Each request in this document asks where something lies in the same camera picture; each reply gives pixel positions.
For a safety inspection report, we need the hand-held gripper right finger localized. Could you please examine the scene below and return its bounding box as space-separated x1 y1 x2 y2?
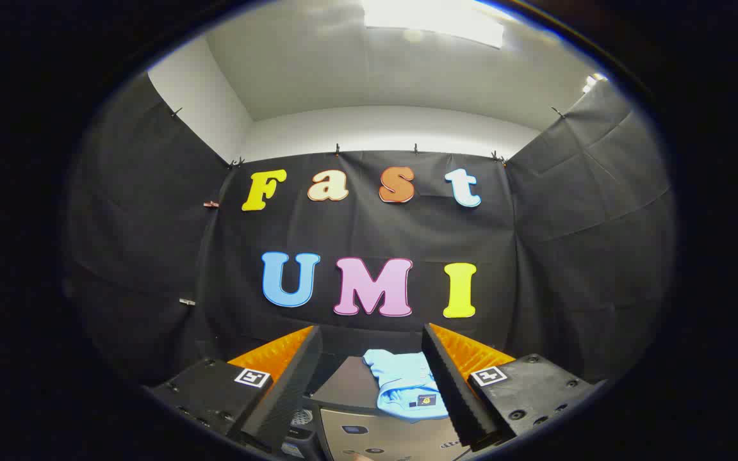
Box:
422 323 607 449

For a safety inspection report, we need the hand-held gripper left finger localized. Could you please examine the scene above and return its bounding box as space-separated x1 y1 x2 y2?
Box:
151 325 324 452

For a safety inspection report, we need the light blue shirt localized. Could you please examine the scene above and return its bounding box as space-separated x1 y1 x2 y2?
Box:
363 349 450 422

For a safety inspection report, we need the grey appliance box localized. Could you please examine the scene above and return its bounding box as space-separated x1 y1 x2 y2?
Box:
310 355 472 461

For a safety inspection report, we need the black backdrop cloth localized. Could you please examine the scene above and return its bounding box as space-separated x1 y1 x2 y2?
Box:
65 70 676 391

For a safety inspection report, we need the row of black clips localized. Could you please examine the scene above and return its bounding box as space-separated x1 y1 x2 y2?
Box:
169 106 567 168

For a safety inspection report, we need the ceiling light panel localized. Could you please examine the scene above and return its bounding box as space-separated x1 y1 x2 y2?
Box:
363 0 504 49

